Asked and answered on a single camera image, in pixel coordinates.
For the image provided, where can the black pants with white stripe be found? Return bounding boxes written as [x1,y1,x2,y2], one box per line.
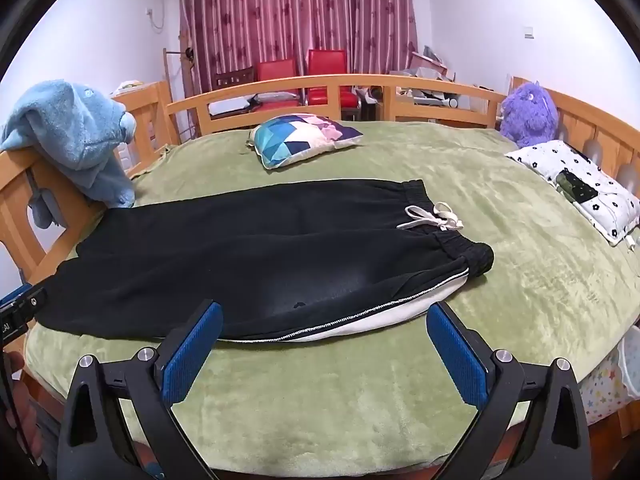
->
[35,178,496,343]

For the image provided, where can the red patterned curtain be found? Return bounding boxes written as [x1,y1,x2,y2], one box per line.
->
[179,0,418,98]

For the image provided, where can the blue plush toy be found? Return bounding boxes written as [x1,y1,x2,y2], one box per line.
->
[0,79,138,209]

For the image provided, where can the purple plush toy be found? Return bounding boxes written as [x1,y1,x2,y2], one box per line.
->
[500,81,559,148]

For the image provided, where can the open cardboard box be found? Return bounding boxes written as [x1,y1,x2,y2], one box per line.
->
[406,46,457,82]

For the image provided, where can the dark green case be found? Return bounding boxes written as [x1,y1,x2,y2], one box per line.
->
[555,170,599,203]

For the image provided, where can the white charging cable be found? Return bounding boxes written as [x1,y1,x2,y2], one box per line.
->
[597,195,639,252]

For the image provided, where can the grey cloth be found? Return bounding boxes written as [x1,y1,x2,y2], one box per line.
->
[27,170,66,231]

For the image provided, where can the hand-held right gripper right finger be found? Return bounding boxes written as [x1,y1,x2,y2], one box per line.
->
[425,302,596,480]

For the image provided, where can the geometric patterned pillow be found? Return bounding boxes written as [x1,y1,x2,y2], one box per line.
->
[246,112,364,170]

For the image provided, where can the star print bedsheet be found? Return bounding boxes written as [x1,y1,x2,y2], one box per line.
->
[582,350,632,426]

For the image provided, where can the red chair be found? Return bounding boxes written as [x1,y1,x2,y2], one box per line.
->
[306,49,362,111]
[252,58,302,112]

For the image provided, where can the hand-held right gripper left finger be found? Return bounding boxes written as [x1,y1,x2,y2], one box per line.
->
[57,300,226,480]

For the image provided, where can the dark wooden chair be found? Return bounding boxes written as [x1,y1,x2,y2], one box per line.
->
[212,66,256,93]

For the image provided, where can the wooden bed frame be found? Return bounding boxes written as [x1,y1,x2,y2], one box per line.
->
[0,74,640,480]

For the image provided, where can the wooden coat rack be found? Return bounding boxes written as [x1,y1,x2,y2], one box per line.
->
[162,30,197,98]

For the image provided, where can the person's left hand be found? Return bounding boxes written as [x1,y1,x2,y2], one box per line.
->
[2,351,45,468]

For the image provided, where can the green fleece blanket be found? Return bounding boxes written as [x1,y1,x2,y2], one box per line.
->
[22,120,640,480]

